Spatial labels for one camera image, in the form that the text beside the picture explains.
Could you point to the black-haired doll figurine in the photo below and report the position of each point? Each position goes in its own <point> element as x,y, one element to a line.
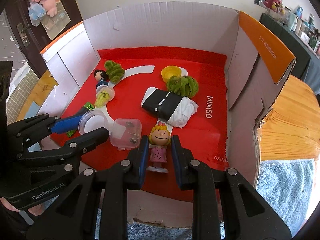
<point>100,76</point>

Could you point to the person's left hand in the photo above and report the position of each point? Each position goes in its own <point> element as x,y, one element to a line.
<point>7,203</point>

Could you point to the clear plastic box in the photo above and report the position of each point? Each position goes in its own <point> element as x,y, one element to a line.
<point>125,133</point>

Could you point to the green foil packet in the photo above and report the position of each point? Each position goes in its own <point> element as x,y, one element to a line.
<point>87,107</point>

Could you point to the row of bottles and boxes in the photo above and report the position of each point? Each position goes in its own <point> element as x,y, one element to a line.
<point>305,27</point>

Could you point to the green yarn ball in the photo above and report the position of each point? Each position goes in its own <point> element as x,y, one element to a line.
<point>182,85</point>
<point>113,71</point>

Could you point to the black and white cloth bundle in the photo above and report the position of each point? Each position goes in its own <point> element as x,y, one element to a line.
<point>165,105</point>

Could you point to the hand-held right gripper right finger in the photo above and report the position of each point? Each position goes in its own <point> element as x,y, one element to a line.
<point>176,160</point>

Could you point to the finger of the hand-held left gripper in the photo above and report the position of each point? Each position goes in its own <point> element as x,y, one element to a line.
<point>65,125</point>
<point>92,137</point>

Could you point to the orange cardboard box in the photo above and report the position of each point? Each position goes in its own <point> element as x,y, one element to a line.
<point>200,142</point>

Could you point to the yellow bottle cap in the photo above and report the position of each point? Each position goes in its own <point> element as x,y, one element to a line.
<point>170,72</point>

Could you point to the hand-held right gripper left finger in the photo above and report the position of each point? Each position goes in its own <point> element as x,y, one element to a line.
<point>143,160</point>

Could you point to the blonde doll figurine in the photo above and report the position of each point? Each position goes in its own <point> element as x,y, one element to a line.
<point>158,140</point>

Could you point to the clear plastic pouch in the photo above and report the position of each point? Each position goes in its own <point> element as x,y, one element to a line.
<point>56,26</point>

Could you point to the blue toy in plastic bag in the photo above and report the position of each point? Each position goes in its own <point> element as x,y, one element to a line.
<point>36,13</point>

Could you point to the side table with dark cloth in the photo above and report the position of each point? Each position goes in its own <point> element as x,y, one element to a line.
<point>295,45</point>

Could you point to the blue fluffy towel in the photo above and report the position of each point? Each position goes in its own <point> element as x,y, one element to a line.
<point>282,192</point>

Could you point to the yellow-green fuzzy toy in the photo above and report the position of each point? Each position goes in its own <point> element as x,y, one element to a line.
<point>103,97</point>

